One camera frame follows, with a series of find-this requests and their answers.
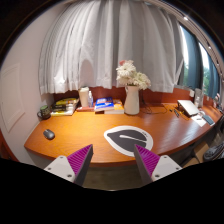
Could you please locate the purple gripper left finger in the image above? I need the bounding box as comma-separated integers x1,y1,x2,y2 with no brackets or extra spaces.
45,144,93,186

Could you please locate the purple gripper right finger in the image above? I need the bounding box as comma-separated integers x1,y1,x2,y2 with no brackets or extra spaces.
134,145,182,185

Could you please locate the round black white mouse pad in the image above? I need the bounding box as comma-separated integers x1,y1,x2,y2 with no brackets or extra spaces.
104,125,153,157

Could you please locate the grey computer mouse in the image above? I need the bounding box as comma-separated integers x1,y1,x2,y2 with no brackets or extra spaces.
43,129,55,140

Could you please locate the black pen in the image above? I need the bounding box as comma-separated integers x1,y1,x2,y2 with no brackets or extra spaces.
174,109,180,118

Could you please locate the stack of yellow books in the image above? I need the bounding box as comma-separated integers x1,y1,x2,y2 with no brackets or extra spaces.
50,98,79,116

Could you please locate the dark green mug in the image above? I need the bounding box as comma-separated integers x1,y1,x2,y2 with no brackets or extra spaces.
37,105,51,120

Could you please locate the orange white book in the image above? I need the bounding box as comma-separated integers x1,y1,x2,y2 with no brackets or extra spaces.
105,99,124,114

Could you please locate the white paper sheet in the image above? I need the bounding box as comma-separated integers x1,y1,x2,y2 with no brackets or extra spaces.
192,115,206,127

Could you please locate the white ceramic vase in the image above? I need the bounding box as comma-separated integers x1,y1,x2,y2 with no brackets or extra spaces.
124,86,139,115

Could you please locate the small clear spray bottle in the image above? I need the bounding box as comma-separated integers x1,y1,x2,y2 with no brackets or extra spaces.
88,91,93,107

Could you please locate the blue book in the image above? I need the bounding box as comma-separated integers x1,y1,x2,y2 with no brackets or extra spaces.
94,97,114,112

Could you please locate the black smartphone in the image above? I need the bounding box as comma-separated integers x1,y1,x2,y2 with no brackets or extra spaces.
202,115,215,126

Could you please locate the white cylindrical container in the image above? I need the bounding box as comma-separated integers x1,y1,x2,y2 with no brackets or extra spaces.
79,87,89,107

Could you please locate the white flower bouquet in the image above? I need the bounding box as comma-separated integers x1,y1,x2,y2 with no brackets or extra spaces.
116,60,151,90

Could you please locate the dark teal curtain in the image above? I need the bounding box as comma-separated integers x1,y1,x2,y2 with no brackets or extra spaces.
178,26,220,98

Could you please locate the white sheer curtain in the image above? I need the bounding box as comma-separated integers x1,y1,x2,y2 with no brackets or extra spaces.
39,0,183,94

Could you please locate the black cable on desk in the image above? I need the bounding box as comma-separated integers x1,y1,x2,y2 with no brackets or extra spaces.
139,90,174,115

